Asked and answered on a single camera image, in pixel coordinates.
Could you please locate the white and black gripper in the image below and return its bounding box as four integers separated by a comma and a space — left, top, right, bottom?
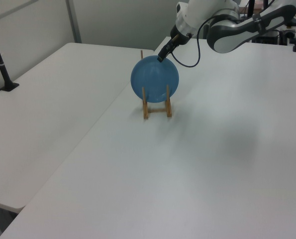
157, 23, 197, 63

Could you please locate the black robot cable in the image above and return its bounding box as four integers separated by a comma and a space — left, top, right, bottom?
171, 14, 228, 68

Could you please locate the wooden plate rack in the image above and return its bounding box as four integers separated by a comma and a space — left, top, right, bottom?
139, 49, 174, 120

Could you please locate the blue round plate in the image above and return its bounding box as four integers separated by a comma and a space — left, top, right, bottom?
130, 55, 180, 103

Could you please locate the black electronics box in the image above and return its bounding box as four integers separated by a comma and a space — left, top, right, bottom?
252, 29, 281, 45

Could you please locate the black computer keyboard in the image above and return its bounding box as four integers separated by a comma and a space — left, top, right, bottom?
284, 14, 296, 27

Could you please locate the pink board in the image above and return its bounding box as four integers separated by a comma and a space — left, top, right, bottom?
238, 0, 265, 13

